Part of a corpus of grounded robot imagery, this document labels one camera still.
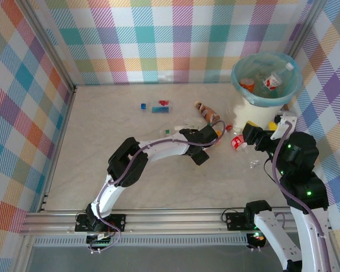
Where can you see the small circuit board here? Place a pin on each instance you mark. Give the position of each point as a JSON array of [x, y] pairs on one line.
[[102, 242], [258, 238]]

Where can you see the blue and red carton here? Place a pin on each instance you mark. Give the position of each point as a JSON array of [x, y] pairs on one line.
[[160, 109]]

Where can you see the white bin with teal liner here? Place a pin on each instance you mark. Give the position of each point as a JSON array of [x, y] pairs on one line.
[[241, 85]]

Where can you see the aluminium frame post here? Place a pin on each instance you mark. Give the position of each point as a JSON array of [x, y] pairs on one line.
[[303, 28], [48, 42]]

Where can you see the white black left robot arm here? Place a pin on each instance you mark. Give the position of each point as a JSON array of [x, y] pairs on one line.
[[164, 144]]

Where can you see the red label bottle red cap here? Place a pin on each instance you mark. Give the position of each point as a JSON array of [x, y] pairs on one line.
[[237, 142]]

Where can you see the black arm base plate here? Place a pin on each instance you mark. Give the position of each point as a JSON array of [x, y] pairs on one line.
[[117, 224], [235, 221]]

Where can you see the brown label plastic bottle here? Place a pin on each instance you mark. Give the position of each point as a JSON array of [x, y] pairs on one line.
[[207, 112]]

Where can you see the wide aluminium frame rail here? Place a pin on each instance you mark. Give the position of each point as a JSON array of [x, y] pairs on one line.
[[173, 221]]

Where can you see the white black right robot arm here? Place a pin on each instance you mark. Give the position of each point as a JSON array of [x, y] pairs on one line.
[[275, 235]]

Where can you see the white red label bottle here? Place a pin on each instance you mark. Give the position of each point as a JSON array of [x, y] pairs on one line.
[[272, 80]]

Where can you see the clear bottle green seal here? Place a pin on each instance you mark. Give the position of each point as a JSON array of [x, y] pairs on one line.
[[194, 122], [171, 131]]

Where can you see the cream plastic bin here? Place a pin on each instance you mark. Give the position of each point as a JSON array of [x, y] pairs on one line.
[[255, 113]]

